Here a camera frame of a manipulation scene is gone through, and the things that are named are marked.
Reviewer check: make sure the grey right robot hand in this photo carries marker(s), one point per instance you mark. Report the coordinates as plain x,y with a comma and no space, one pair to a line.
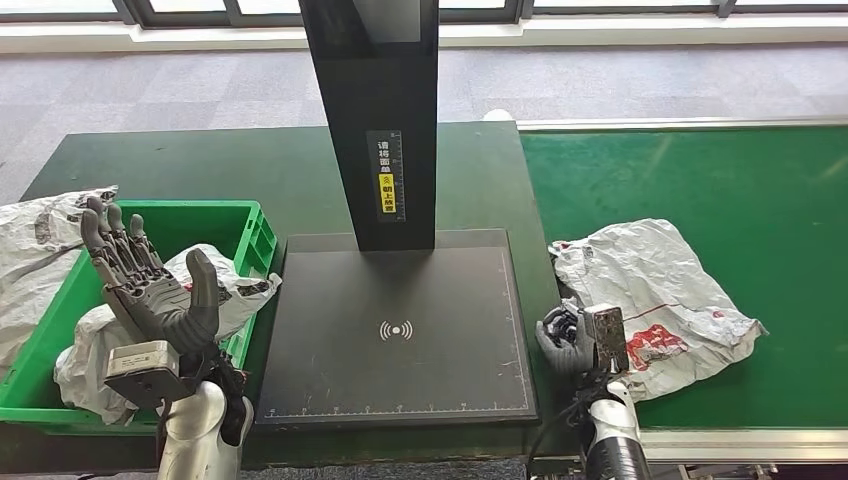
570,358

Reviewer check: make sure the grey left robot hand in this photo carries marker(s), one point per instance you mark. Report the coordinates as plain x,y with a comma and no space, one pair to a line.
152,305

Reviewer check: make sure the white parcel red black print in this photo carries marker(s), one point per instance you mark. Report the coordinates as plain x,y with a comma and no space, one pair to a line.
248,291

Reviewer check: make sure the white parcel red logo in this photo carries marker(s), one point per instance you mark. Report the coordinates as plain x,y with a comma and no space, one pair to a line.
662,278

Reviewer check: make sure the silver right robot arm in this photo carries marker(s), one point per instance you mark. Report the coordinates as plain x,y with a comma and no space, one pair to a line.
613,444

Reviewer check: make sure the white parcel black pattern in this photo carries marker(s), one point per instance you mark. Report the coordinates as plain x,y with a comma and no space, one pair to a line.
26,278

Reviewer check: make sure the black inbound scanner machine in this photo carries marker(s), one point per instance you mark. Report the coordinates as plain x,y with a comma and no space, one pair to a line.
397,291

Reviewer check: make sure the green conveyor belt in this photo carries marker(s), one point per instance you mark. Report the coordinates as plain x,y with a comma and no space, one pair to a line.
629,179

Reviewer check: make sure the green plastic crate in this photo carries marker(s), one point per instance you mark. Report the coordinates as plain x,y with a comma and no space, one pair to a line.
199,225

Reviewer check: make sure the yellow black label sticker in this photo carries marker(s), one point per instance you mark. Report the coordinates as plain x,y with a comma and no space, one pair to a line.
386,192

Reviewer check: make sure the white round cap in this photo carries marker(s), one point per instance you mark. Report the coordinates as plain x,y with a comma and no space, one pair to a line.
497,115

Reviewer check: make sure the white window sill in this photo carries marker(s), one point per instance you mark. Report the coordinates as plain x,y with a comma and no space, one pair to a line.
596,33

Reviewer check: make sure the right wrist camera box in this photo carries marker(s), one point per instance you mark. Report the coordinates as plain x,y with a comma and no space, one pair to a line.
608,334

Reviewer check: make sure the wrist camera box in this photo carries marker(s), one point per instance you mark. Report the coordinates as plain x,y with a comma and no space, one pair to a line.
608,334
142,368

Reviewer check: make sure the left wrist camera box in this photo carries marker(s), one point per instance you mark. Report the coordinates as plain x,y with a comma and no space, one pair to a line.
142,368

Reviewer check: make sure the aluminium conveyor side rail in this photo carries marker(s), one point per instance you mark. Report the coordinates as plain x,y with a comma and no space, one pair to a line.
762,444
662,123

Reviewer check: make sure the dark window frame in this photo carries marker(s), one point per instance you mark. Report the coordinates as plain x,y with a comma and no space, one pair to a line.
199,14

